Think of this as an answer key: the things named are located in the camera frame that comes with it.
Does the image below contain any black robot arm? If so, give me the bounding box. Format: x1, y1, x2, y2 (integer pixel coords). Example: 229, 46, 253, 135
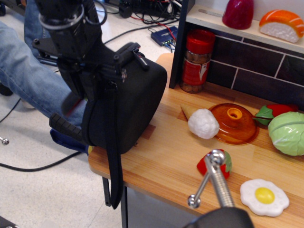
33, 0, 127, 100

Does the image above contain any small metal knob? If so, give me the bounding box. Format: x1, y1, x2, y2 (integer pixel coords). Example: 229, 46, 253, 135
0, 137, 10, 145

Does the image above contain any black table leg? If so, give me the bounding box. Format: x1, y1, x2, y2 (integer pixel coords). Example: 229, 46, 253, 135
102, 177, 111, 207

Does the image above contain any black zipper camera bag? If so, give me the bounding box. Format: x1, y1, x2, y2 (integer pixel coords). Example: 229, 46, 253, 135
81, 44, 167, 208

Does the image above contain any orange transparent pot lid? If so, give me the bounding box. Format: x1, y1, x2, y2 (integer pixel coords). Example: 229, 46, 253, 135
209, 103, 259, 145

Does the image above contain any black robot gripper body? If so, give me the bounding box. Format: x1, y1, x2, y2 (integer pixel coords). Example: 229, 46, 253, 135
32, 14, 115, 71

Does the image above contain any red toy radish with leaves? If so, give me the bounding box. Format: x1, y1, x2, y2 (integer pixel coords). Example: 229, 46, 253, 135
253, 104, 299, 126

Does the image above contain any black clamp body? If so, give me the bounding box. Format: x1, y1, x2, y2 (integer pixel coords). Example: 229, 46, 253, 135
184, 207, 254, 228

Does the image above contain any blue clamp with black handle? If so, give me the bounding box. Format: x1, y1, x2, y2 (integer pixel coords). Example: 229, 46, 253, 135
49, 113, 89, 155

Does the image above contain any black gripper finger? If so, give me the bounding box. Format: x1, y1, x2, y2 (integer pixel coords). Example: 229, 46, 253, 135
57, 60, 127, 100

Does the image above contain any magenta toy vegetable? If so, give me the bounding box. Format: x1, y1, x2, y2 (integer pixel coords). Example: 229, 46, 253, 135
222, 0, 254, 30

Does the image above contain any toy fried egg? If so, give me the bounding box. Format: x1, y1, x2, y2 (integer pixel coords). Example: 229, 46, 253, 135
240, 179, 290, 217

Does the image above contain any black floor cable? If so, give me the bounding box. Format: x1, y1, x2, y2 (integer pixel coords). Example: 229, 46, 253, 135
0, 151, 83, 172

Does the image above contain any tangle of cables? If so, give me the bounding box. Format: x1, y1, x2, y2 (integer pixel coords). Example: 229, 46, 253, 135
95, 0, 182, 24

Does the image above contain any white toy ice cream cone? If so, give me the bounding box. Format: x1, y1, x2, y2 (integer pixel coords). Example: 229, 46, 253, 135
181, 104, 219, 140

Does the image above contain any wooden toy kitchen shelf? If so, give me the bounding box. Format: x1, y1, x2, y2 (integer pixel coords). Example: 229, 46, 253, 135
169, 0, 304, 110

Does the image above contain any blue network switch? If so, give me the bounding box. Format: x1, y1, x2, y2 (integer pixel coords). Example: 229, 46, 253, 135
151, 26, 178, 46

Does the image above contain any red lid nut jar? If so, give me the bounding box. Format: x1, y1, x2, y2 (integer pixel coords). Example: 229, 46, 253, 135
180, 29, 216, 94

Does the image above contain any person's leg in jeans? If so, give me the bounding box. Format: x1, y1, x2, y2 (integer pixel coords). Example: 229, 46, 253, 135
0, 0, 86, 126

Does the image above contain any green toy cabbage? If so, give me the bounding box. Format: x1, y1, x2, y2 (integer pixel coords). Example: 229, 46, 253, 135
268, 112, 304, 156

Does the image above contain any red toy strawberry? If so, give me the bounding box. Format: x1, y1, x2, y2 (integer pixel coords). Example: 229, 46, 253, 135
196, 149, 233, 180

